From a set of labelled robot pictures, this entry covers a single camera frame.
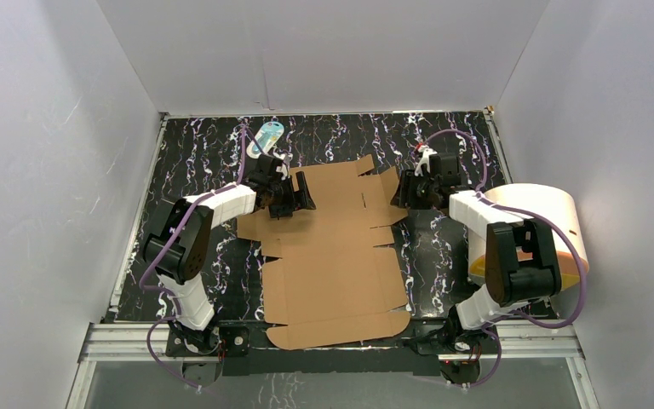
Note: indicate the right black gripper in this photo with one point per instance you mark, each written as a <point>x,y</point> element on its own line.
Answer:
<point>406,184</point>

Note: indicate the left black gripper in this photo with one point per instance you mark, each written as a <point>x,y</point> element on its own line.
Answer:
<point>291,192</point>

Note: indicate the brown cardboard box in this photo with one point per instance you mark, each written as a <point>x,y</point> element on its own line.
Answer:
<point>332,274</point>

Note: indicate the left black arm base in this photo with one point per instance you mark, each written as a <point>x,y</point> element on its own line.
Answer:
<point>204,354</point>

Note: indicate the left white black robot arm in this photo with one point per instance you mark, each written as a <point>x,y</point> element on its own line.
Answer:
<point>176,247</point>

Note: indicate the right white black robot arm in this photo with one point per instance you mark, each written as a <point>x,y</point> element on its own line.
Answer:
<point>521,263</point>

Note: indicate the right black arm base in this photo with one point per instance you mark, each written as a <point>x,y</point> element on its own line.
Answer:
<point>465,373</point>

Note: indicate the teal white packaged item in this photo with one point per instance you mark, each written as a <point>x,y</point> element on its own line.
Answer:
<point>265,140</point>

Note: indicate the large white tape roll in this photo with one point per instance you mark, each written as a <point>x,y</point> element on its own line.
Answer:
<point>554,204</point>

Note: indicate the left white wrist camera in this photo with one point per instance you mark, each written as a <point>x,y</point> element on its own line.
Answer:
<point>283,168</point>

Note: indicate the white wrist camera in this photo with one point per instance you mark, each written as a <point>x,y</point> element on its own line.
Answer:
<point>283,168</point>
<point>425,156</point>

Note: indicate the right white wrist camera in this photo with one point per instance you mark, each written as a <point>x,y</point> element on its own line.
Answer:
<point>425,156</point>

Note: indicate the aluminium frame rail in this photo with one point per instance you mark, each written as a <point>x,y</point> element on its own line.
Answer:
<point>520,340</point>

